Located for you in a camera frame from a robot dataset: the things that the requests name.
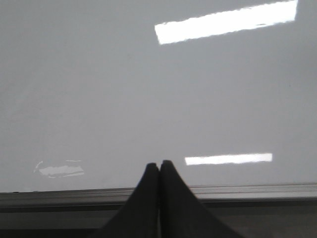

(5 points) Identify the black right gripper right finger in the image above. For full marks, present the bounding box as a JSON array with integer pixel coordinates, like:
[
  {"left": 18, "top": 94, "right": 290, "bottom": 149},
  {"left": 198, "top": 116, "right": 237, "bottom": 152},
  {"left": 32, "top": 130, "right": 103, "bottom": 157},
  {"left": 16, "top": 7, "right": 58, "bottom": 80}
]
[{"left": 159, "top": 160, "right": 239, "bottom": 238}]

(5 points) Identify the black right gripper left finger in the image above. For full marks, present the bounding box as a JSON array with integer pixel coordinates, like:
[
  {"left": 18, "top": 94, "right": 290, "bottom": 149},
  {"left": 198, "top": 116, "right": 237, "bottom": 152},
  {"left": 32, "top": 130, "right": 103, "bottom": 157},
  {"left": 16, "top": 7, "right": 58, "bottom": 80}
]
[{"left": 90, "top": 163, "right": 159, "bottom": 238}]

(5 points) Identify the grey aluminium whiteboard tray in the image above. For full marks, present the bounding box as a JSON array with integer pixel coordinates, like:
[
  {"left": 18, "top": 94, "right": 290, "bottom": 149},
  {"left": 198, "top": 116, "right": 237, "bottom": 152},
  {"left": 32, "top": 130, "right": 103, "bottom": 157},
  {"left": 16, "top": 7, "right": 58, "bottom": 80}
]
[{"left": 0, "top": 183, "right": 317, "bottom": 238}]

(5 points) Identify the white whiteboard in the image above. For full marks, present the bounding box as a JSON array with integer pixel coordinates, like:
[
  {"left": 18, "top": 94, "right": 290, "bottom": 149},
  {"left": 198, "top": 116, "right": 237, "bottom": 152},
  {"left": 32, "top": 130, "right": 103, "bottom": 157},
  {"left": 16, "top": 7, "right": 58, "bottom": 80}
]
[{"left": 0, "top": 0, "right": 317, "bottom": 192}]

